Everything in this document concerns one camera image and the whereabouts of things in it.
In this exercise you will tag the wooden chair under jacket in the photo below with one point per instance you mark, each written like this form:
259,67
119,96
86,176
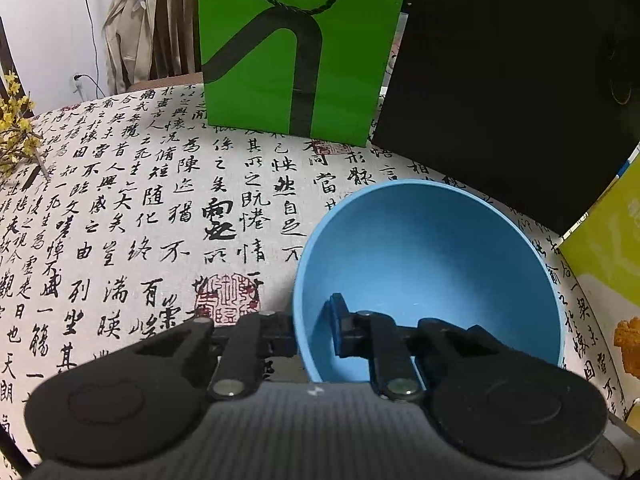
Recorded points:
172,35

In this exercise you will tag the blue bowl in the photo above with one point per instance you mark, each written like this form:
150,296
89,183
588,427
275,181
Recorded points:
425,250

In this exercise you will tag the yellow-green snack bag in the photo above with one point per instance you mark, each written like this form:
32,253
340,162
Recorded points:
600,260

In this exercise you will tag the chair with beige jacket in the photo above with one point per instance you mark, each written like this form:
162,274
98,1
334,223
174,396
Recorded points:
130,35

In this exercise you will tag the calligraphy printed tablecloth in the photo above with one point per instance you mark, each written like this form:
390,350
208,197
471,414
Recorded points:
125,210

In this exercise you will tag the yellow blossom branch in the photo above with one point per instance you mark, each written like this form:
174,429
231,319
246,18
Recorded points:
10,125

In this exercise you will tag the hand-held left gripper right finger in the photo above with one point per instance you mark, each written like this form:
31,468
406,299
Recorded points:
336,327

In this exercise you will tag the black paper bag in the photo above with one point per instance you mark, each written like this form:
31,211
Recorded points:
500,85

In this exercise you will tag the green paper bag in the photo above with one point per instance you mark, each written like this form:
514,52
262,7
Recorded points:
225,10

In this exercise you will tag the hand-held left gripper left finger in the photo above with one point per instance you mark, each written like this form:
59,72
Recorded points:
280,332

